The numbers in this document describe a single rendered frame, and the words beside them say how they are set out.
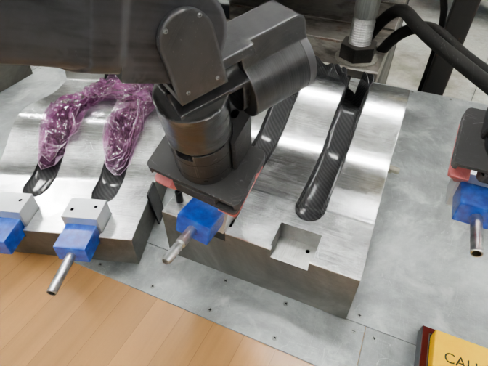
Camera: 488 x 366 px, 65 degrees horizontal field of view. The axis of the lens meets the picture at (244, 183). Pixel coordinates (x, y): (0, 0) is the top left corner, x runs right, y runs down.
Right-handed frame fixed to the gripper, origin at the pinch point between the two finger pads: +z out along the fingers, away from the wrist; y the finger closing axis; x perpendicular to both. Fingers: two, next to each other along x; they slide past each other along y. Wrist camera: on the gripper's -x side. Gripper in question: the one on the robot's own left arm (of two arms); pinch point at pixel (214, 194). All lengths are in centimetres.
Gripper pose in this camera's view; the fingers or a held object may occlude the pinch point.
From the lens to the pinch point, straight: 46.2
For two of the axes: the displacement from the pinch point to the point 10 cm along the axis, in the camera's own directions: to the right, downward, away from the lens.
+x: -4.4, 8.2, -3.7
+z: 0.2, 4.2, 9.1
